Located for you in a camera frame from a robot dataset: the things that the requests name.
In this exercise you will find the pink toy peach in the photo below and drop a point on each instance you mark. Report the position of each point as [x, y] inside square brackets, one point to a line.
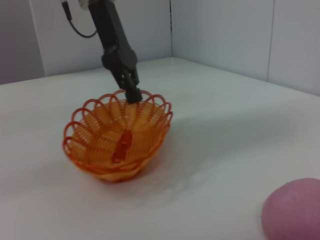
[295, 212]

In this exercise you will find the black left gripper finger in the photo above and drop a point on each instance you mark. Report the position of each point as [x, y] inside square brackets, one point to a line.
[135, 76]
[132, 96]

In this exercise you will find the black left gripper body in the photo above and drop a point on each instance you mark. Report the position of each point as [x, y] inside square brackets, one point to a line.
[112, 37]

